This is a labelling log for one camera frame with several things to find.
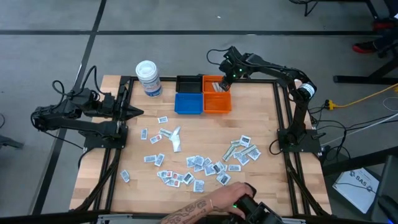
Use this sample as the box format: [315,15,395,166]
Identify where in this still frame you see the black stand legs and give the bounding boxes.
[288,0,379,18]

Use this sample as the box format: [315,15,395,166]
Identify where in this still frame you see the white printed paper sheet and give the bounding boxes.
[331,167,381,215]

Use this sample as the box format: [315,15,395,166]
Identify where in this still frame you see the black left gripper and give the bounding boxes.
[103,84,145,123]

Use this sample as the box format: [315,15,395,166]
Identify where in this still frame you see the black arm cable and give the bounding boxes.
[206,47,231,67]
[51,65,102,102]

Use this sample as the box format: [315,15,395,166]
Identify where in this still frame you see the orange plastic basket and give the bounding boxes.
[202,75,233,94]
[203,91,233,114]

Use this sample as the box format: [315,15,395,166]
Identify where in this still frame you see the white packet black square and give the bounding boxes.
[212,161,226,174]
[216,171,232,186]
[248,147,262,161]
[182,172,195,186]
[239,134,252,148]

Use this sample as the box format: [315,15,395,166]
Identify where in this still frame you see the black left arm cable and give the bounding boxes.
[51,65,102,102]

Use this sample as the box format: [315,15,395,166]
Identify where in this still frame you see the black floor cables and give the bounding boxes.
[306,104,398,162]

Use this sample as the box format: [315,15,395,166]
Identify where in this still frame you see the blue plastic basket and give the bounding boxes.
[174,92,205,115]

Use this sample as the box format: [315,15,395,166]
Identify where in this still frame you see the person's hand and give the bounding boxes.
[207,182,254,220]

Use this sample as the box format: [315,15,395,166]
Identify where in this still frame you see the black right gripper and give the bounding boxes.
[219,57,248,92]

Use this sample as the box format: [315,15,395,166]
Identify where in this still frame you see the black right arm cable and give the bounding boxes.
[206,47,231,67]

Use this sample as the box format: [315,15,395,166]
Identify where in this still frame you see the person's forearm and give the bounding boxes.
[160,198,218,224]

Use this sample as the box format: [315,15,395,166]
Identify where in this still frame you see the person's foot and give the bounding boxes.
[372,19,398,31]
[352,41,379,54]

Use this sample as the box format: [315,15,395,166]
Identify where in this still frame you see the yellow power cable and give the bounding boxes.
[324,83,398,111]

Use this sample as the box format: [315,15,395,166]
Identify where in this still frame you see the white wipes canister blue label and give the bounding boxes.
[135,60,164,98]

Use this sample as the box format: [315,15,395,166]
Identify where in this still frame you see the black device with green light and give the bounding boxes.
[230,182,284,224]

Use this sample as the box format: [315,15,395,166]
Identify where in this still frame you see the black rig beam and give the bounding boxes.
[0,210,398,224]

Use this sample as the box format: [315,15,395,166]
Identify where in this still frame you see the black desk leg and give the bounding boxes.
[333,46,398,85]

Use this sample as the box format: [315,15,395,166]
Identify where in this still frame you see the black plastic basket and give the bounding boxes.
[175,75,204,94]

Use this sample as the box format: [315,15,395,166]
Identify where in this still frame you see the black floor stand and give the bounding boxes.
[0,134,25,151]

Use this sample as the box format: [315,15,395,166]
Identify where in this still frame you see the white floor cable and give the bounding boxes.
[354,96,398,138]

